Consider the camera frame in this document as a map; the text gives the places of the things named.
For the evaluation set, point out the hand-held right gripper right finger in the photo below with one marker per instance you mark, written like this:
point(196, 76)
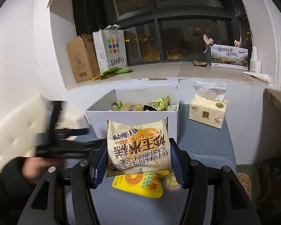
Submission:
point(178, 166)

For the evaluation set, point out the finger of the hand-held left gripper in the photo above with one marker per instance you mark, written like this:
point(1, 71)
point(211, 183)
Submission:
point(72, 131)
point(82, 147)

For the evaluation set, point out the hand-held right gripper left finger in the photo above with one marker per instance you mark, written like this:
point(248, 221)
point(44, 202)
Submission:
point(100, 166)

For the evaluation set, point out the pale round snack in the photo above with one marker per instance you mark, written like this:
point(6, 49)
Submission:
point(171, 182)

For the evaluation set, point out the white cardboard box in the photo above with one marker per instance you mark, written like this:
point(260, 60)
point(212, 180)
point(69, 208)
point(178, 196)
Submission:
point(96, 121)

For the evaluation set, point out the yellow snack packet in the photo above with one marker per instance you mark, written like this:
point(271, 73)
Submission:
point(135, 184)

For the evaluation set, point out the beige snack packet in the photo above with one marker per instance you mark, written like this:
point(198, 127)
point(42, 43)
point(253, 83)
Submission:
point(138, 147)

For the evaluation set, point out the green seaweed snack packet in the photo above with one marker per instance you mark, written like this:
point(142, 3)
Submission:
point(117, 106)

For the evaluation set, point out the cartoon print snack packet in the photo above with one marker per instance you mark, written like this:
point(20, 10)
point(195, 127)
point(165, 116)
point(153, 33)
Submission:
point(131, 107)

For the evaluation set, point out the dark snack packet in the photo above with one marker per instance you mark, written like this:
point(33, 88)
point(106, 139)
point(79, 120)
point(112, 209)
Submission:
point(149, 108)

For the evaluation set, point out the yellow-green snack packet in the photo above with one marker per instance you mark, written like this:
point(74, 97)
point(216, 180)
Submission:
point(159, 103)

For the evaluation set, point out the person's left forearm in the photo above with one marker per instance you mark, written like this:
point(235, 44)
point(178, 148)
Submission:
point(7, 182)

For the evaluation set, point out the person's left hand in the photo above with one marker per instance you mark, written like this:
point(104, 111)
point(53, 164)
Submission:
point(35, 166)

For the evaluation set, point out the cream sofa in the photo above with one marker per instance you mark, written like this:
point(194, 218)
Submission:
point(18, 126)

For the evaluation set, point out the cream tissue pack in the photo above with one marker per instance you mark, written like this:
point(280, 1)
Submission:
point(208, 114)

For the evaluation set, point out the brown cardboard box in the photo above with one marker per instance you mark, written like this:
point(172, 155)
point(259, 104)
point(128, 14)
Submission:
point(82, 58)

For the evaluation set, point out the green floor mat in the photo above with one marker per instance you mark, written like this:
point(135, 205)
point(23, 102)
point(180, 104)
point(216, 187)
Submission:
point(248, 182)

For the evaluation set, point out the pile of green packets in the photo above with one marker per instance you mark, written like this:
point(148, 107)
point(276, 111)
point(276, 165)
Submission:
point(114, 71)

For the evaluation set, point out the white shopping bag coloured squares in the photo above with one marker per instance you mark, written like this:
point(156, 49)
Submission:
point(114, 49)

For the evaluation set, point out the brown flat packet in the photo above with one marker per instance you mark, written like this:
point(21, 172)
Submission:
point(199, 63)

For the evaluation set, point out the white tube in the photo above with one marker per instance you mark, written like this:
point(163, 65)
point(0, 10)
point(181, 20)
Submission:
point(257, 76)

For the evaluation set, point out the wooden side table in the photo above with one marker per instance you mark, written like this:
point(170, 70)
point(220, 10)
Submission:
point(278, 100)

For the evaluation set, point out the landscape print box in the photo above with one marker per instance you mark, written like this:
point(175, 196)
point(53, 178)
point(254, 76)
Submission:
point(229, 57)

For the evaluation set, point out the pink plastic figure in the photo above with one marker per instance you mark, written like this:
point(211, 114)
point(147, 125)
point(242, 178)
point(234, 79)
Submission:
point(237, 43)
point(208, 41)

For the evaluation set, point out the white plastic bottle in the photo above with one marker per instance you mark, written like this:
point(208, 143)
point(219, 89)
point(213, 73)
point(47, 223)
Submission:
point(255, 61)

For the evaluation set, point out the dark framed window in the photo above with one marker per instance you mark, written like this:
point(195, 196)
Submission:
point(155, 11)

